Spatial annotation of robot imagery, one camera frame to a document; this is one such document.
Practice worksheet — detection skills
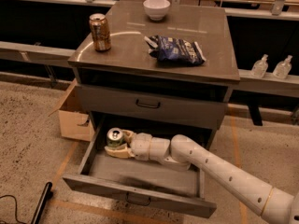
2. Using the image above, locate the clear sanitizer bottle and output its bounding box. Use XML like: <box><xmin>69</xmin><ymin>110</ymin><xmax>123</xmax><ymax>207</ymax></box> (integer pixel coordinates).
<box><xmin>250</xmin><ymin>54</ymin><xmax>268</xmax><ymax>78</ymax></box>
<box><xmin>273</xmin><ymin>55</ymin><xmax>292</xmax><ymax>79</ymax></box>

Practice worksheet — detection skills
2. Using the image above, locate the black floor cable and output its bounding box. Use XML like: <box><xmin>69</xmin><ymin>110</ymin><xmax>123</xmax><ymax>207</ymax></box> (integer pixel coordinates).
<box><xmin>0</xmin><ymin>195</ymin><xmax>26</xmax><ymax>224</ymax></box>

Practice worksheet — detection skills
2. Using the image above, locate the green soda can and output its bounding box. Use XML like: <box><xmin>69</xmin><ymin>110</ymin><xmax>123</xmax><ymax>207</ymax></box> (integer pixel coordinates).
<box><xmin>107</xmin><ymin>128</ymin><xmax>124</xmax><ymax>148</ymax></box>

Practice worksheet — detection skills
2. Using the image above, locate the cardboard box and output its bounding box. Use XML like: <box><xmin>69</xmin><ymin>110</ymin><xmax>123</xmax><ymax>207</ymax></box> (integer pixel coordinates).
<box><xmin>50</xmin><ymin>79</ymin><xmax>94</xmax><ymax>142</ymax></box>

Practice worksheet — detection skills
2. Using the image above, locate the grey metal rail shelf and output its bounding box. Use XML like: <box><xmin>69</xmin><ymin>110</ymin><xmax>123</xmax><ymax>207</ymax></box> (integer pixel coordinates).
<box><xmin>0</xmin><ymin>41</ymin><xmax>299</xmax><ymax>98</ymax></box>

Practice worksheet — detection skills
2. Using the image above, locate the brown soda can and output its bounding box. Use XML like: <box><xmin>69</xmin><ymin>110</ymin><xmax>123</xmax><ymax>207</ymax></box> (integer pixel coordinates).
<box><xmin>89</xmin><ymin>13</ymin><xmax>111</xmax><ymax>51</ymax></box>

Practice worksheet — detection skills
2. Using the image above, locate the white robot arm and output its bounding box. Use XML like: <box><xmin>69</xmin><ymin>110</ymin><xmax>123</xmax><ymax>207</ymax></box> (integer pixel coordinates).
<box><xmin>105</xmin><ymin>128</ymin><xmax>299</xmax><ymax>224</ymax></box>

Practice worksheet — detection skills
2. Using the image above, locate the white bowl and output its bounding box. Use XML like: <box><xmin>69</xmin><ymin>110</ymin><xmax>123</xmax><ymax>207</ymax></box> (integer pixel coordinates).
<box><xmin>143</xmin><ymin>0</ymin><xmax>170</xmax><ymax>21</ymax></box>

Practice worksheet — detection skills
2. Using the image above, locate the blue chip bag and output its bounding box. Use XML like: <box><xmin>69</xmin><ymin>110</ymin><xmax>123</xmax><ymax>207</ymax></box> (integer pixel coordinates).
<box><xmin>144</xmin><ymin>35</ymin><xmax>206</xmax><ymax>65</ymax></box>

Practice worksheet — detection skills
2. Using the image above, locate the black drawer handle upper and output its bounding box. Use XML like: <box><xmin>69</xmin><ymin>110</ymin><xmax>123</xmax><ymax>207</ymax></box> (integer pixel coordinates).
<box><xmin>135</xmin><ymin>99</ymin><xmax>161</xmax><ymax>109</ymax></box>

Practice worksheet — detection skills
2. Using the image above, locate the open grey middle drawer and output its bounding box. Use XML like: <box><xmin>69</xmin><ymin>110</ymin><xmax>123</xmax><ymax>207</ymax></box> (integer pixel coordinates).
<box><xmin>64</xmin><ymin>114</ymin><xmax>217</xmax><ymax>218</ymax></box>

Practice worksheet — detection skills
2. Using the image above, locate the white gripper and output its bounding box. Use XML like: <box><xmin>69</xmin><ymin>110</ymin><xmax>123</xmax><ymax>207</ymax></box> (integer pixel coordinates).
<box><xmin>105</xmin><ymin>130</ymin><xmax>152</xmax><ymax>161</ymax></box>

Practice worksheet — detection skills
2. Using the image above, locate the clear sanitizer bottle left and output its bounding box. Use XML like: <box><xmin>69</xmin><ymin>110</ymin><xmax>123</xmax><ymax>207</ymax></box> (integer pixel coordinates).
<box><xmin>250</xmin><ymin>54</ymin><xmax>268</xmax><ymax>78</ymax></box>

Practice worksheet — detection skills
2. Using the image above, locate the closed grey upper drawer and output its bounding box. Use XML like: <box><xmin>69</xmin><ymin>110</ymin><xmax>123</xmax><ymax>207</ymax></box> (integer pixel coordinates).
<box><xmin>77</xmin><ymin>85</ymin><xmax>226</xmax><ymax>129</ymax></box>

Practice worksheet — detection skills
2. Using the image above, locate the clear sanitizer bottle right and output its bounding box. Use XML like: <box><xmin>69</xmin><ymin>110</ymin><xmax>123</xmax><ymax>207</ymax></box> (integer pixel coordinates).
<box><xmin>273</xmin><ymin>55</ymin><xmax>292</xmax><ymax>79</ymax></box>

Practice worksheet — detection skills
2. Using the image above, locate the black pole on floor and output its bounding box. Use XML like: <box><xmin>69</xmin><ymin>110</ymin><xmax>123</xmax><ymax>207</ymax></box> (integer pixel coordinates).
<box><xmin>30</xmin><ymin>182</ymin><xmax>53</xmax><ymax>224</ymax></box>

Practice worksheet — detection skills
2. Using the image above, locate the black drawer handle lower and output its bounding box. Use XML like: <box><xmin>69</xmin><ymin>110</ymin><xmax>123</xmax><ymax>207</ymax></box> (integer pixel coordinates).
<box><xmin>125</xmin><ymin>192</ymin><xmax>151</xmax><ymax>206</ymax></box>

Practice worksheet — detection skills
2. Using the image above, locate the black drawer handle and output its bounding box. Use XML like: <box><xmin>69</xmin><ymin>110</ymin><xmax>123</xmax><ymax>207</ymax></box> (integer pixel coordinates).
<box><xmin>125</xmin><ymin>192</ymin><xmax>151</xmax><ymax>206</ymax></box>
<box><xmin>135</xmin><ymin>99</ymin><xmax>161</xmax><ymax>109</ymax></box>

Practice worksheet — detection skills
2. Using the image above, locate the grey drawer cabinet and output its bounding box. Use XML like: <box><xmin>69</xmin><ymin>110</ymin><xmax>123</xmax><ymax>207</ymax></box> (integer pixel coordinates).
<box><xmin>69</xmin><ymin>1</ymin><xmax>240</xmax><ymax>147</ymax></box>

